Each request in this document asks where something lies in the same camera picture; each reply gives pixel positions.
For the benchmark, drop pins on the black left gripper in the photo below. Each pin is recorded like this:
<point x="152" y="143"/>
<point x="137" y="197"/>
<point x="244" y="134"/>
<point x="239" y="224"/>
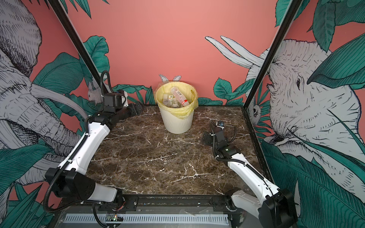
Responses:
<point x="134" y="111"/>

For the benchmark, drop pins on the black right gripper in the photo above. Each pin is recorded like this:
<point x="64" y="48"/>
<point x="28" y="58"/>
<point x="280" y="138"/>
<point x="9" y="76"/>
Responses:
<point x="208" y="142"/>

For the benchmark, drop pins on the white bottle red band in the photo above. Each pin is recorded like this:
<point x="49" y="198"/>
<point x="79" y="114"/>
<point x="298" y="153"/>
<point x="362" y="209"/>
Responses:
<point x="179" y="96"/>

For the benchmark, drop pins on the tall bottle red green label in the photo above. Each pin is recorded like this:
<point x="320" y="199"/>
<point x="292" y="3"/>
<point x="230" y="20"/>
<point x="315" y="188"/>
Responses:
<point x="168" y="99"/>

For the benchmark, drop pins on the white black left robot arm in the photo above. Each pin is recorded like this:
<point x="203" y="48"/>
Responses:
<point x="69" y="178"/>

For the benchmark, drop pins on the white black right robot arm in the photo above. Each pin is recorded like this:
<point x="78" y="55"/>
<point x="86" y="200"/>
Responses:
<point x="272" y="206"/>

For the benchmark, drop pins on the white ribbed waste bin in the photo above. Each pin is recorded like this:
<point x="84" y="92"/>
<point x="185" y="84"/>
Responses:
<point x="175" y="125"/>

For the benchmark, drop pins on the yellow plastic bin liner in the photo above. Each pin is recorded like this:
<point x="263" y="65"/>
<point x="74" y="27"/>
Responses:
<point x="186" y="89"/>

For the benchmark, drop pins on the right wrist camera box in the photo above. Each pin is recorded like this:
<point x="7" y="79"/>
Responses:
<point x="217" y="129"/>

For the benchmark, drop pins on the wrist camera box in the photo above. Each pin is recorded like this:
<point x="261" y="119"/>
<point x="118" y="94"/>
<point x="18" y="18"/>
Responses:
<point x="217" y="129"/>
<point x="113" y="102"/>

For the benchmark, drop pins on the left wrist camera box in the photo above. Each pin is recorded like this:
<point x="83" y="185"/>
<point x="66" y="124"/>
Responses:
<point x="113" y="102"/>

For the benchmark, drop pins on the black left frame post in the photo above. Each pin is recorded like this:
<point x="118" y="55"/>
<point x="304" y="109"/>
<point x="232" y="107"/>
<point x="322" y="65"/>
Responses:
<point x="61" y="14"/>

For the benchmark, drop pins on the black frame post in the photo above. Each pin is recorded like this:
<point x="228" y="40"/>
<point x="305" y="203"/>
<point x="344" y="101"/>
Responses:
<point x="281" y="33"/>
<point x="61" y="14"/>

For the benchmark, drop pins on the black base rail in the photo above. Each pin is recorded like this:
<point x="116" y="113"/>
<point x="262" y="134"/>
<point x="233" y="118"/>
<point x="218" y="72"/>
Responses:
<point x="133" y="202"/>

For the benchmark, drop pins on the white slotted cable duct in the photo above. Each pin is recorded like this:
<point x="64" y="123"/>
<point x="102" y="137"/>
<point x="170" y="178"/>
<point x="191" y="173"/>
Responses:
<point x="215" y="219"/>

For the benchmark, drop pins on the black right frame post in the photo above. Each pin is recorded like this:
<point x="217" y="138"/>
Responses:
<point x="281" y="33"/>

